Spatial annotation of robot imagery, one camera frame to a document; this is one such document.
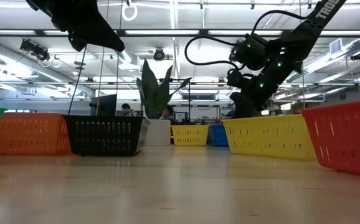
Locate black overhead rig camera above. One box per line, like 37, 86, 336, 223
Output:
19, 39, 50, 62

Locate green snake plant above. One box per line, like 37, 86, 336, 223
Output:
135, 58, 192, 120

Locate red plastic basket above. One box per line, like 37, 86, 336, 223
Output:
300, 99, 360, 179

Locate thin vertical pole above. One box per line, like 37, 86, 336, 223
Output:
298, 0, 306, 110

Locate round black ceiling camera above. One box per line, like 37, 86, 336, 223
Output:
153, 48, 166, 62

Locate black monitor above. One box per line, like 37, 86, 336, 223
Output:
89, 94, 118, 118

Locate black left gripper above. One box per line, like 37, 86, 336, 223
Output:
26, 0, 125, 53

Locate thin dark hanging cable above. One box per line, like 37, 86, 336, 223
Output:
115, 0, 124, 116

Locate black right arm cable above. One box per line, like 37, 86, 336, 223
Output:
184, 9, 312, 68

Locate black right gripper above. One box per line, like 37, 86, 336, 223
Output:
229, 91, 263, 119

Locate orange plastic basket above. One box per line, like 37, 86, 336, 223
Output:
0, 112, 73, 156

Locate person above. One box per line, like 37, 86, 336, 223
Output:
160, 105, 174, 121
120, 103, 139, 118

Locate black slanted pole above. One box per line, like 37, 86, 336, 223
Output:
67, 46, 88, 115

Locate white plant pot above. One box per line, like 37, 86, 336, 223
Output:
144, 119, 171, 147

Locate blue plastic basket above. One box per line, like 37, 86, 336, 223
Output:
210, 124, 230, 147

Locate yellow plastic basket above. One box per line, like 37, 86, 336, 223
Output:
222, 113, 317, 161
171, 124, 210, 146

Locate white board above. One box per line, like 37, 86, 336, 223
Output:
173, 105, 221, 121

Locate overhead light bar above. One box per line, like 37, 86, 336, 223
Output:
0, 29, 360, 38

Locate black plastic basket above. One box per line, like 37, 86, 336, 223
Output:
63, 114, 151, 157

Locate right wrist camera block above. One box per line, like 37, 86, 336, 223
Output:
226, 68, 247, 89

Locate white cable ring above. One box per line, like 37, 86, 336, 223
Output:
121, 0, 138, 22

